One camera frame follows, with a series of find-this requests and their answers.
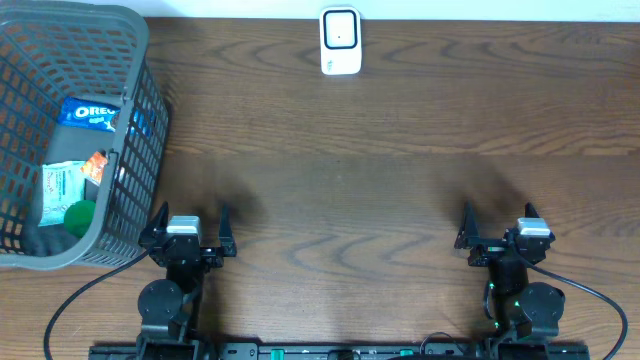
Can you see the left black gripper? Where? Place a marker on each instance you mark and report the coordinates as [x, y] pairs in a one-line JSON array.
[[211, 258]]

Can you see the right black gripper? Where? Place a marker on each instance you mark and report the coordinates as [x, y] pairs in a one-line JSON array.
[[469, 237]]

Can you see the green lid jar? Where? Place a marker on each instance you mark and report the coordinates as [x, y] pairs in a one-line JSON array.
[[78, 217]]

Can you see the orange small packet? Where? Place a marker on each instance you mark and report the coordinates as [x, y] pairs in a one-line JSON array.
[[93, 168]]

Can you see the mint green wipes pack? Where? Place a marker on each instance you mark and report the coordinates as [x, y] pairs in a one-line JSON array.
[[63, 186]]

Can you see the blue Oreo cookie pack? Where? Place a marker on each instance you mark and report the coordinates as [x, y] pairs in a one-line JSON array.
[[99, 116]]

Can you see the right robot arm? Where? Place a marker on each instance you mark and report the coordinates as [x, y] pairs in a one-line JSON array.
[[526, 314]]

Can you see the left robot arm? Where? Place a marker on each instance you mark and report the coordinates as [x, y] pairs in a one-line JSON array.
[[169, 307]]

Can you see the grey plastic mesh basket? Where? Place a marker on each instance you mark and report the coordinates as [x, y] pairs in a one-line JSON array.
[[51, 50]]

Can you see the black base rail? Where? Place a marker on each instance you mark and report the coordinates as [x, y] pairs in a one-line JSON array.
[[253, 351]]

